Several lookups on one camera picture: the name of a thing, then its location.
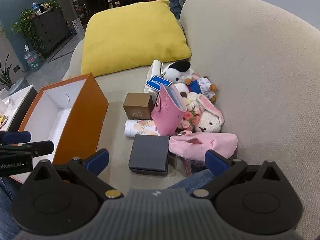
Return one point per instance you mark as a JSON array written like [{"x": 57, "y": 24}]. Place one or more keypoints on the dark red packet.
[{"x": 192, "y": 166}]

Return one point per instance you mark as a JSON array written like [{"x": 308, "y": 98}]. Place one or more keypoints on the person's left leg in jeans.
[{"x": 6, "y": 197}]

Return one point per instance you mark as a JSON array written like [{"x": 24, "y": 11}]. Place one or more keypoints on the dark grey square box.
[{"x": 148, "y": 152}]

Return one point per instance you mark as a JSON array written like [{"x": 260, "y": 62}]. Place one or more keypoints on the brown dog plush blue outfit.
[{"x": 194, "y": 86}]

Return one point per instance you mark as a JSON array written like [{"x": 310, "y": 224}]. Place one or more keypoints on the clear plastic bottle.
[{"x": 35, "y": 6}]

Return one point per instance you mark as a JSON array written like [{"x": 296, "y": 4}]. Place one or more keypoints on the leafy potted floor plant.
[{"x": 5, "y": 76}]

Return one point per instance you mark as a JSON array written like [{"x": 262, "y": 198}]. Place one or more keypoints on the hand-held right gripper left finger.
[{"x": 98, "y": 160}]

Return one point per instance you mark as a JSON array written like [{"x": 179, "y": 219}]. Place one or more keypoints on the large water jug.
[{"x": 32, "y": 60}]

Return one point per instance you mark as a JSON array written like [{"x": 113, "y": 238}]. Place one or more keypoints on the person's leg in jeans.
[
  {"x": 6, "y": 197},
  {"x": 192, "y": 180}
]

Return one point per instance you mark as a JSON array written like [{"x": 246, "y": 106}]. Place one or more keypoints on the crochet bunny with bouquet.
[{"x": 208, "y": 122}]

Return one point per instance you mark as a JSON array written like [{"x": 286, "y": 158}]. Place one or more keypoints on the white long box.
[{"x": 156, "y": 70}]

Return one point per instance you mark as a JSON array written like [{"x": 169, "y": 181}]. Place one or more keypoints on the beige sofa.
[{"x": 250, "y": 67}]

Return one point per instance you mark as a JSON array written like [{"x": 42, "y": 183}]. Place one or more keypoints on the small brown cardboard box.
[{"x": 137, "y": 105}]

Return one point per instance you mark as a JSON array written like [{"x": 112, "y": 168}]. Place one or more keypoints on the trailing green vine plant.
[{"x": 25, "y": 23}]

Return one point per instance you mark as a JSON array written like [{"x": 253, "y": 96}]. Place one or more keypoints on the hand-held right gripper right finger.
[{"x": 215, "y": 160}]

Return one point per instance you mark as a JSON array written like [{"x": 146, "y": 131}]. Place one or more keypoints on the person's right leg in jeans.
[{"x": 192, "y": 180}]

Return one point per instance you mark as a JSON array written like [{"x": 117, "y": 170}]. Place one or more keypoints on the orange cardboard box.
[{"x": 82, "y": 120}]

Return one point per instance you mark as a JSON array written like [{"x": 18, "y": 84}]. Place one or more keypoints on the grey round stool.
[{"x": 17, "y": 86}]

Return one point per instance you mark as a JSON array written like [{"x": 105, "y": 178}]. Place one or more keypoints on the white floral tumbler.
[{"x": 140, "y": 128}]

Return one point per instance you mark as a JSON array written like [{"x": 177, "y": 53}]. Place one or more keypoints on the blue tag card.
[{"x": 157, "y": 82}]

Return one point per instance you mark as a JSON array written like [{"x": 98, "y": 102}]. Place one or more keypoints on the marble coffee table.
[{"x": 15, "y": 102}]

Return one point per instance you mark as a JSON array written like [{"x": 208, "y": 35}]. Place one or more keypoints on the yellow pillow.
[{"x": 132, "y": 35}]

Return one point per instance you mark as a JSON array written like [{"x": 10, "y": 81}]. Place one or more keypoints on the pink fabric bag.
[{"x": 200, "y": 145}]

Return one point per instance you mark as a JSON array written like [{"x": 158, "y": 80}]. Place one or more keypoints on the white and black plush toy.
[{"x": 175, "y": 73}]

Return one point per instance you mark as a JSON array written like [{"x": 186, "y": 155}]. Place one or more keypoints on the dark cabinet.
[{"x": 52, "y": 30}]

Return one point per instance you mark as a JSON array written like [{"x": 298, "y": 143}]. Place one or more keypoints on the white standing sign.
[{"x": 78, "y": 26}]

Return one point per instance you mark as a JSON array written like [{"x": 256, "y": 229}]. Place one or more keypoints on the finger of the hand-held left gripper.
[
  {"x": 17, "y": 137},
  {"x": 42, "y": 148}
]

